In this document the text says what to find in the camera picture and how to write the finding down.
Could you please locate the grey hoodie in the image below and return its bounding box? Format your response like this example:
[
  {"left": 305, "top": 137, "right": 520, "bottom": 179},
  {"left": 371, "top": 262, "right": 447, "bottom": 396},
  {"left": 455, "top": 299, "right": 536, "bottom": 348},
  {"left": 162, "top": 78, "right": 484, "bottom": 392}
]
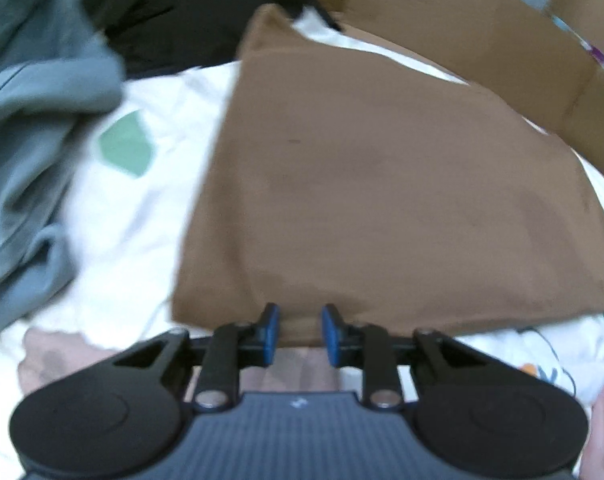
[{"left": 0, "top": 0, "right": 127, "bottom": 343}]

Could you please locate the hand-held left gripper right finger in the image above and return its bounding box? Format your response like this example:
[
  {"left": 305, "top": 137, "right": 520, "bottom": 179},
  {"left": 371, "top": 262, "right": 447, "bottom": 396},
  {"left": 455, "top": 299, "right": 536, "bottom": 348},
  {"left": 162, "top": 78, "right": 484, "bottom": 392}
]
[{"left": 321, "top": 303, "right": 490, "bottom": 411}]

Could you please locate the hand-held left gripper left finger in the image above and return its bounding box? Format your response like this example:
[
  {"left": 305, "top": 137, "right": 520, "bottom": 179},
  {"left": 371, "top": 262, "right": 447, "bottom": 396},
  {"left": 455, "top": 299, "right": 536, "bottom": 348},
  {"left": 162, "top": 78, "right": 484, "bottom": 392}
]
[{"left": 112, "top": 302, "right": 281, "bottom": 411}]

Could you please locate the black cloth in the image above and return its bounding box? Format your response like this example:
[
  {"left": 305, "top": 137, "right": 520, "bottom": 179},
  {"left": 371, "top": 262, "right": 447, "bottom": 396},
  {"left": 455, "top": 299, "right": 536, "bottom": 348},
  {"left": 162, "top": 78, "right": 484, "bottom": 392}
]
[{"left": 99, "top": 0, "right": 343, "bottom": 78}]

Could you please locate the cream bear printed blanket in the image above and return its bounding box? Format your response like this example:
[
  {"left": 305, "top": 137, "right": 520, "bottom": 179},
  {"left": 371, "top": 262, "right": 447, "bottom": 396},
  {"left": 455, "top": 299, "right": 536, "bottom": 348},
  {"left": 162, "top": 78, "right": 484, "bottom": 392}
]
[{"left": 0, "top": 7, "right": 604, "bottom": 480}]

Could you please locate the folded cardboard sheet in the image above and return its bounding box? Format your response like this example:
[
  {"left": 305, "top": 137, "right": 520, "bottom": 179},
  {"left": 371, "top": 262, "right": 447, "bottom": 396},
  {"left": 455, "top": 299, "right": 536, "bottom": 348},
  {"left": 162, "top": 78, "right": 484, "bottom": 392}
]
[{"left": 287, "top": 0, "right": 604, "bottom": 191}]

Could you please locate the brown printed t-shirt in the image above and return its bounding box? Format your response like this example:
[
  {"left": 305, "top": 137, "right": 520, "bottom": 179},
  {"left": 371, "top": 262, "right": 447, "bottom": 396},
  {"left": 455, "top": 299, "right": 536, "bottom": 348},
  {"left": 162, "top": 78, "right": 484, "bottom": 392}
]
[{"left": 171, "top": 4, "right": 604, "bottom": 352}]

